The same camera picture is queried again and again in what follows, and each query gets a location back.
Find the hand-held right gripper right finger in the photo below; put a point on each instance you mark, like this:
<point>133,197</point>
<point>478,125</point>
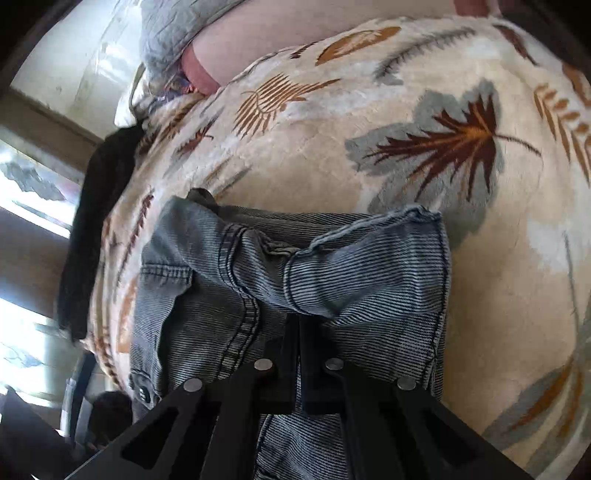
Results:
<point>310,369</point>

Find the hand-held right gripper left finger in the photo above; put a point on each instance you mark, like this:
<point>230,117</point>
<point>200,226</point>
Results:
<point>287,355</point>

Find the blue denim pants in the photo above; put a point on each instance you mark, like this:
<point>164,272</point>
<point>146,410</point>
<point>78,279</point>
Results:
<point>369,286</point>

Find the beige leaf-print blanket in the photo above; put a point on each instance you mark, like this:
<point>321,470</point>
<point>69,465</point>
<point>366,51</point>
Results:
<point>323,175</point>

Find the black cloth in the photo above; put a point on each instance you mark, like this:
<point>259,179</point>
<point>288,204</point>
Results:
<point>106,184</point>

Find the colourful printed cloth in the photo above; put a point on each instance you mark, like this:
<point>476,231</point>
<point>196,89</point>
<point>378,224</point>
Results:
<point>173,87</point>

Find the white cloth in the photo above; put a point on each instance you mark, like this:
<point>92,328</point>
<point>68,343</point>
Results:
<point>127,110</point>

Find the pink bed sheet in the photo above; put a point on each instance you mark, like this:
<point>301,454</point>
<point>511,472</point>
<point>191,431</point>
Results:
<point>277,27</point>

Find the grey quilted blanket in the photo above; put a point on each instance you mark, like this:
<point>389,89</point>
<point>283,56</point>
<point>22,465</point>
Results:
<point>175,32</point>

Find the wooden window frame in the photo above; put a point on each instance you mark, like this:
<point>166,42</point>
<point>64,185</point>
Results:
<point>41,122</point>

